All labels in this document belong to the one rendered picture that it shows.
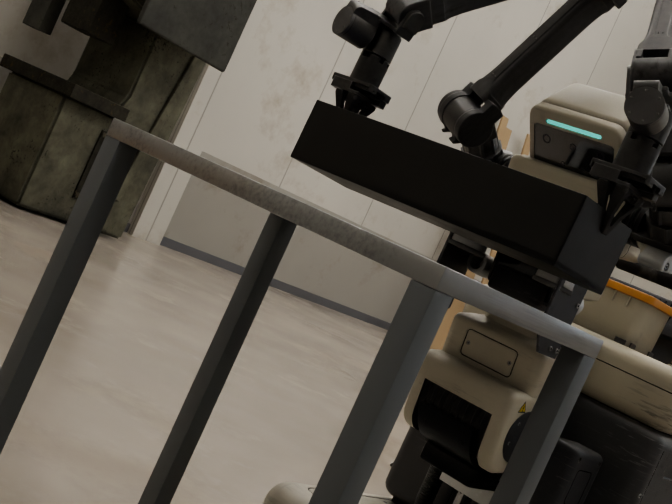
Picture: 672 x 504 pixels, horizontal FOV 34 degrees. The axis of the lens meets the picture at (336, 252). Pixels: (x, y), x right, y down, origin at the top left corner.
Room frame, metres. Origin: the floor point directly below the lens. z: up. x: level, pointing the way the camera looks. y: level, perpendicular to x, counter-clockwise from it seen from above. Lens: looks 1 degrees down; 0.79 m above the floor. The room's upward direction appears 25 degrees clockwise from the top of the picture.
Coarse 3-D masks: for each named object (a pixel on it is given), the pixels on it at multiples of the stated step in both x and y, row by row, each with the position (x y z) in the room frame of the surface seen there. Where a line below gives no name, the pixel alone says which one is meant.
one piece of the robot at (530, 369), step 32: (512, 160) 2.16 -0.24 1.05; (640, 224) 1.98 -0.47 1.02; (480, 320) 2.12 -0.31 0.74; (448, 352) 2.14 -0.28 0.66; (480, 352) 2.10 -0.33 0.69; (512, 352) 2.05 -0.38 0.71; (416, 384) 2.12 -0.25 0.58; (448, 384) 2.08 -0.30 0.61; (480, 384) 2.03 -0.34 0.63; (512, 384) 2.04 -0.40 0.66; (416, 416) 2.13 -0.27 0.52; (512, 416) 2.00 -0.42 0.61; (480, 448) 2.01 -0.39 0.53; (512, 448) 2.04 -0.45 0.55
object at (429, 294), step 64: (128, 128) 1.72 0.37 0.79; (256, 192) 1.51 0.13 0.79; (64, 256) 1.73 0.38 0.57; (256, 256) 2.05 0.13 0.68; (384, 256) 1.35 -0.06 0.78; (512, 320) 1.43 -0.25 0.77; (0, 384) 1.73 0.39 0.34; (192, 384) 2.06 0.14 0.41; (384, 384) 1.30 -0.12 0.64; (576, 384) 1.62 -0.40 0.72; (0, 448) 1.75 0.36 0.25; (192, 448) 2.06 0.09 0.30
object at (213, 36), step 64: (64, 0) 7.96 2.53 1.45; (128, 0) 7.65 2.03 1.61; (192, 0) 7.58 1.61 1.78; (256, 0) 8.07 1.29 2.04; (0, 64) 7.79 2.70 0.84; (128, 64) 7.94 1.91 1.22; (192, 64) 8.19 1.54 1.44; (0, 128) 7.68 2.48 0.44; (64, 128) 7.51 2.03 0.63; (0, 192) 7.53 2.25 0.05; (64, 192) 7.71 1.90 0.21; (128, 192) 8.18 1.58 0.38
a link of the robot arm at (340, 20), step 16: (352, 0) 1.97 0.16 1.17; (336, 16) 1.99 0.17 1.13; (352, 16) 1.95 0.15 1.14; (368, 16) 1.96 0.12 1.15; (384, 16) 2.01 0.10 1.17; (416, 16) 1.96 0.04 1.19; (336, 32) 1.97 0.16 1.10; (352, 32) 1.96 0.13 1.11; (368, 32) 1.97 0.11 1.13; (400, 32) 1.98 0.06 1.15; (416, 32) 1.98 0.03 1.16
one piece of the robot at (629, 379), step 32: (608, 352) 2.22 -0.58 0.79; (608, 384) 2.20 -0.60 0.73; (640, 384) 2.16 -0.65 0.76; (576, 416) 2.22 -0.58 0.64; (608, 416) 2.18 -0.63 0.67; (640, 416) 2.15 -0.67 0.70; (416, 448) 2.42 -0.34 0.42; (608, 448) 2.16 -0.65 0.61; (640, 448) 2.12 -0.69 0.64; (416, 480) 2.40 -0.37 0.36; (608, 480) 2.14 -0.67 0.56; (640, 480) 2.12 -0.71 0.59
